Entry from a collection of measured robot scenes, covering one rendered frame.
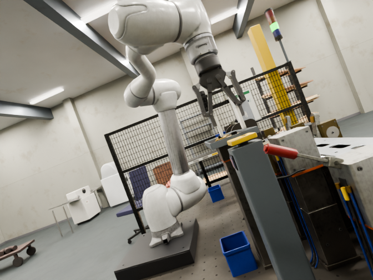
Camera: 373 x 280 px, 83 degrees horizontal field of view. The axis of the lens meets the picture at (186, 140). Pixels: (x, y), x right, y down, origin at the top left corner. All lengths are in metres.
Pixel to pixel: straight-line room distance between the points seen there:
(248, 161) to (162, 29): 0.38
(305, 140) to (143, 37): 0.52
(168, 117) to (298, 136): 0.70
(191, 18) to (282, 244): 0.60
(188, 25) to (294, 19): 8.35
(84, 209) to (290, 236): 7.03
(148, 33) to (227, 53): 7.54
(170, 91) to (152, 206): 0.62
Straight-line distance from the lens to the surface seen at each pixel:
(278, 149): 0.42
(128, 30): 0.57
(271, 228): 0.53
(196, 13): 0.67
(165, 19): 0.60
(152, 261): 1.07
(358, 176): 0.46
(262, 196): 0.50
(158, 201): 1.13
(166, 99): 1.15
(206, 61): 0.63
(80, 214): 7.50
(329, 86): 8.70
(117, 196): 7.64
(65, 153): 9.44
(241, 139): 0.48
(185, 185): 1.20
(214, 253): 1.04
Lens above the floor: 1.19
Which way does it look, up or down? 1 degrees up
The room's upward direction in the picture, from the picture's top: 21 degrees counter-clockwise
